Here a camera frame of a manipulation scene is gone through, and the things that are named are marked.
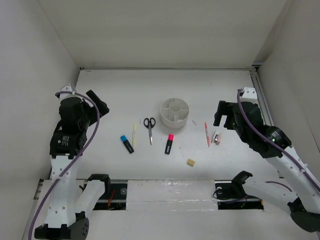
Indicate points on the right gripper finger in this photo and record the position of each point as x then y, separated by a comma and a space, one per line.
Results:
222, 110
229, 122

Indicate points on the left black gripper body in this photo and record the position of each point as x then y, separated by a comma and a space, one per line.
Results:
90, 116

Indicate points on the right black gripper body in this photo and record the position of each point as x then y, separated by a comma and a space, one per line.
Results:
244, 134

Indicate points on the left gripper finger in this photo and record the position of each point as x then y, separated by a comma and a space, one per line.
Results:
92, 95
102, 107

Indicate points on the thin red highlighter pen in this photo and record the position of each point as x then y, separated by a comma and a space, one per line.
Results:
207, 134

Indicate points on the thin yellow highlighter pen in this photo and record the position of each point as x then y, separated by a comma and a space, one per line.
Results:
134, 135

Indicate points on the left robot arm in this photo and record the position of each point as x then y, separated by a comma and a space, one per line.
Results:
60, 214

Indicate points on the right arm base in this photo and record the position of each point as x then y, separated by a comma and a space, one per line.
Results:
230, 194

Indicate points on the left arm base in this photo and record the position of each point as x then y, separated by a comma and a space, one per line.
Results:
117, 195

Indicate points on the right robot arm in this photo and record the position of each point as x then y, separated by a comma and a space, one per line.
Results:
302, 202

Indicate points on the pink mini stapler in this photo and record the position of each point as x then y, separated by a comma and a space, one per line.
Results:
216, 139

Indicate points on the blue capped black highlighter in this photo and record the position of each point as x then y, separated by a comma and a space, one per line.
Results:
127, 144

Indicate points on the white round divided organizer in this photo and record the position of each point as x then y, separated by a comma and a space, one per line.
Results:
174, 113

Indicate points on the tan eraser block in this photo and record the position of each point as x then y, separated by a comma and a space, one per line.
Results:
190, 162

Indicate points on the pink capped black highlighter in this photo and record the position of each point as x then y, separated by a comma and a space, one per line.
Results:
169, 143

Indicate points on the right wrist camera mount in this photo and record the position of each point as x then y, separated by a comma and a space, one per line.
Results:
248, 94

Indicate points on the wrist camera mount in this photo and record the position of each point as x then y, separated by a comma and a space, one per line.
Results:
69, 89
248, 94

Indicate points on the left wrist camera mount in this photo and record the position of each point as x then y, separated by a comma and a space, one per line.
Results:
69, 89

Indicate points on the black handled scissors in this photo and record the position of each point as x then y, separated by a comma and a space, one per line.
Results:
149, 123

